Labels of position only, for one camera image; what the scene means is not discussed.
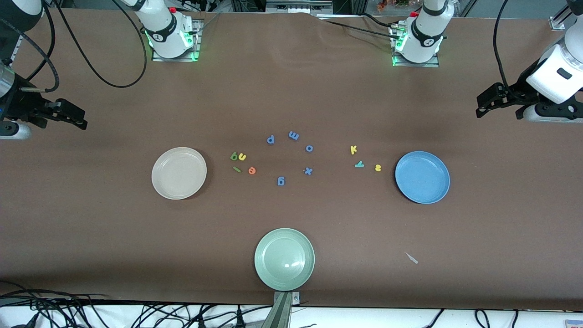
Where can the orange background items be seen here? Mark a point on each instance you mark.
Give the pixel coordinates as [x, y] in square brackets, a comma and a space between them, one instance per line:
[382, 5]

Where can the blue foam letter g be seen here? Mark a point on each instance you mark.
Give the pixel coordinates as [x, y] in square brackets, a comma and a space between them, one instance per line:
[283, 181]

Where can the grey metal camera bracket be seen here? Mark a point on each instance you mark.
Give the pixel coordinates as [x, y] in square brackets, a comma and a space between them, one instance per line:
[284, 310]

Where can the blue foam letter p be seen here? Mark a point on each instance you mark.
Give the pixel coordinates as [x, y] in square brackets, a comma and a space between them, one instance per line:
[268, 140]

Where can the teal foam letter y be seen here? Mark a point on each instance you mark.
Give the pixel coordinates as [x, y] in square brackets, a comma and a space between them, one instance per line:
[359, 164]

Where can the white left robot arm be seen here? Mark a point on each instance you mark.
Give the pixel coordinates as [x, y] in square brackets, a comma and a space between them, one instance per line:
[426, 32]

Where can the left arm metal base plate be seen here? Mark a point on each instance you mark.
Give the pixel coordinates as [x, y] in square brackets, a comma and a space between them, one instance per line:
[416, 64]

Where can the white tape scrap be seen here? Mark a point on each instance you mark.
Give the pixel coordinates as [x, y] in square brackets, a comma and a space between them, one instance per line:
[411, 258]

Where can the grey metal box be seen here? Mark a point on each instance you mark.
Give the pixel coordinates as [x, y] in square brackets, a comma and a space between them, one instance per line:
[298, 5]

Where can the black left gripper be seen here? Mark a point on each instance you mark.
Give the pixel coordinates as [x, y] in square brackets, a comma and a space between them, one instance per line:
[519, 90]

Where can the blue foam letter m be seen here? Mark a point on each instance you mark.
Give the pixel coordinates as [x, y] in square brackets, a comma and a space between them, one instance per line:
[294, 135]

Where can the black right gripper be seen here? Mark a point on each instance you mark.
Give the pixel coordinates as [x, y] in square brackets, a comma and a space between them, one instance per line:
[19, 105]

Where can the blue round plate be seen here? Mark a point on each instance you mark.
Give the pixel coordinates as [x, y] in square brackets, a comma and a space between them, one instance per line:
[423, 182]

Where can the green round plate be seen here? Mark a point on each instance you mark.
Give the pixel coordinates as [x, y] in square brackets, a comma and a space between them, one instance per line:
[284, 259]

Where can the blue foam letter x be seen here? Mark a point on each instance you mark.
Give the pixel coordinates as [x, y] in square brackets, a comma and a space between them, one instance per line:
[308, 171]

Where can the beige round plate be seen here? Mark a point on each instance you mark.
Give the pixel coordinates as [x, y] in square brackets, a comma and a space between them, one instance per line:
[177, 175]

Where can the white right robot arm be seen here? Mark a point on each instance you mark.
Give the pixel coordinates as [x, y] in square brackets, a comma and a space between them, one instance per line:
[166, 32]

